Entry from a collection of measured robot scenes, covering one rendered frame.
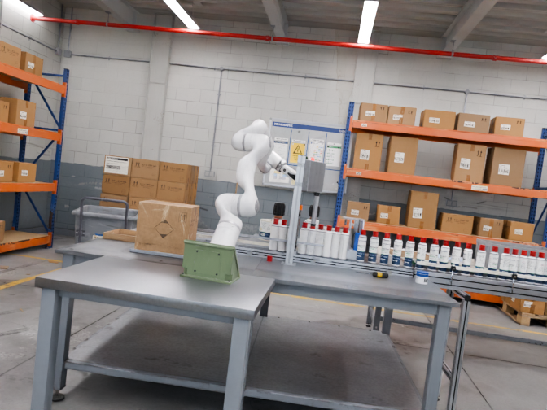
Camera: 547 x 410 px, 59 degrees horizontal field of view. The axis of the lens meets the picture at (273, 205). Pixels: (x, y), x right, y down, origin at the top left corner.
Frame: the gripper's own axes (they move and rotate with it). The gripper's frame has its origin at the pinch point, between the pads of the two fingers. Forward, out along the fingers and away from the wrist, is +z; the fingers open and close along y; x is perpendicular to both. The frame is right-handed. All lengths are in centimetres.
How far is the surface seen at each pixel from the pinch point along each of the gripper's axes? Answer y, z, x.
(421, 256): 16, 87, -10
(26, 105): 175, -374, 172
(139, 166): 235, -232, 154
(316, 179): -9.8, 8.5, -8.9
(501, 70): 477, 31, -240
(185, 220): -59, -26, 49
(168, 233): -61, -29, 60
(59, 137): 239, -361, 203
